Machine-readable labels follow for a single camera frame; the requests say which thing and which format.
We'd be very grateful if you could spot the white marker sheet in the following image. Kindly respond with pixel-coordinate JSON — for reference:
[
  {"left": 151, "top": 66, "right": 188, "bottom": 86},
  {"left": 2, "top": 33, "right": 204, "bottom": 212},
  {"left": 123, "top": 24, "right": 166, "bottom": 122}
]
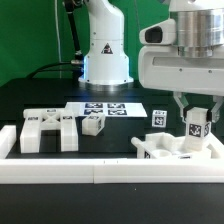
[{"left": 65, "top": 102, "right": 147, "bottom": 117}]

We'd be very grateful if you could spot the white U-shaped fence frame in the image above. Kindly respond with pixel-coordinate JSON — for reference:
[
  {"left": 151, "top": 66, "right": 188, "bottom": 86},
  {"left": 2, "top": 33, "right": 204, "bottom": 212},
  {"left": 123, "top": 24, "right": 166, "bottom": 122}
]
[{"left": 0, "top": 125, "right": 224, "bottom": 184}]

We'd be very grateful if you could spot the white tagged cube near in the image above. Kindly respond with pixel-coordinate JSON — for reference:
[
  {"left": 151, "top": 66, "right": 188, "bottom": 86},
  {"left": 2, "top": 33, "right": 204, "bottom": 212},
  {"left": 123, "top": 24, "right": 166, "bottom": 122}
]
[{"left": 152, "top": 110, "right": 167, "bottom": 128}]

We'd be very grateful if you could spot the white chair seat part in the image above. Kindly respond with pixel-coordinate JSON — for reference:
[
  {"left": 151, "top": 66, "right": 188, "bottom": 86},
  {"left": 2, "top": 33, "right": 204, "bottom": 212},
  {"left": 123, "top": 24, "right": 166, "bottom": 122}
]
[{"left": 131, "top": 132, "right": 211, "bottom": 159}]

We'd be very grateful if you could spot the white hanging cable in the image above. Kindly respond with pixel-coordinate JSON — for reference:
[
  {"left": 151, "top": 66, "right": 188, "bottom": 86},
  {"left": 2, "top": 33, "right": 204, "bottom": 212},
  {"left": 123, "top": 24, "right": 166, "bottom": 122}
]
[{"left": 54, "top": 0, "right": 63, "bottom": 79}]

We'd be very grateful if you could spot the black cable on table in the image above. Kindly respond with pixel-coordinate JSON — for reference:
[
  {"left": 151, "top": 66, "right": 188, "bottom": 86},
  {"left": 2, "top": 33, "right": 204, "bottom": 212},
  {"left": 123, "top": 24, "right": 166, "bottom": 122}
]
[{"left": 26, "top": 61, "right": 84, "bottom": 80}]

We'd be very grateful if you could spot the white chair back part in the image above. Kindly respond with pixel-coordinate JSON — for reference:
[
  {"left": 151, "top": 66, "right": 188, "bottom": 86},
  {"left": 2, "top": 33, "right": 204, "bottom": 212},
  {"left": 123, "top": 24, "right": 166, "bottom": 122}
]
[{"left": 20, "top": 108, "right": 78, "bottom": 153}]

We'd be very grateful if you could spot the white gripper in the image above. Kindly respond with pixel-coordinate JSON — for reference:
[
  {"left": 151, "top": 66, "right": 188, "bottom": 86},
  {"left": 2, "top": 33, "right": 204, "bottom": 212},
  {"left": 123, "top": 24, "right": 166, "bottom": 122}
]
[{"left": 138, "top": 19, "right": 224, "bottom": 123}]

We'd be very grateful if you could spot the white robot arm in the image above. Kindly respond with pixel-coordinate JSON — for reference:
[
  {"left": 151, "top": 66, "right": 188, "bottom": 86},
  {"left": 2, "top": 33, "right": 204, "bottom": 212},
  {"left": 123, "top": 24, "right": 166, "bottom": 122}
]
[{"left": 63, "top": 0, "right": 224, "bottom": 122}]

